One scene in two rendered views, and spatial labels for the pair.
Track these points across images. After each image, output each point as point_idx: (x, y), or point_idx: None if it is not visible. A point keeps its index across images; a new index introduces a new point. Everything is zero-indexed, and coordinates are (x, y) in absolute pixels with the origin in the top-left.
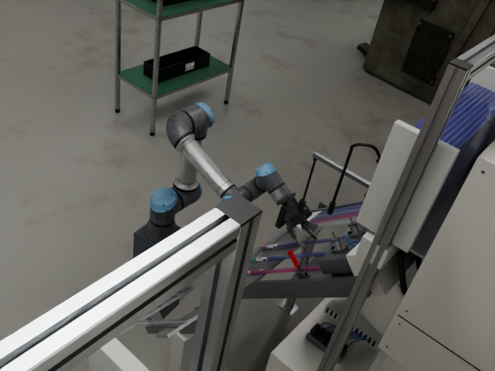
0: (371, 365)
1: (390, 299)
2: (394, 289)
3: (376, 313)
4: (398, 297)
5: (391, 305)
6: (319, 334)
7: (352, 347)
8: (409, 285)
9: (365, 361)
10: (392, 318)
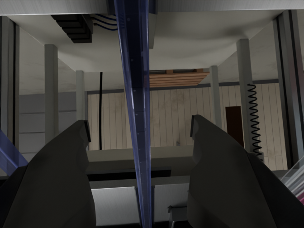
0: (114, 38)
1: (243, 16)
2: (269, 11)
3: (199, 14)
4: (253, 20)
5: (229, 20)
6: (55, 18)
7: (113, 20)
8: (273, 33)
9: (111, 34)
10: (202, 27)
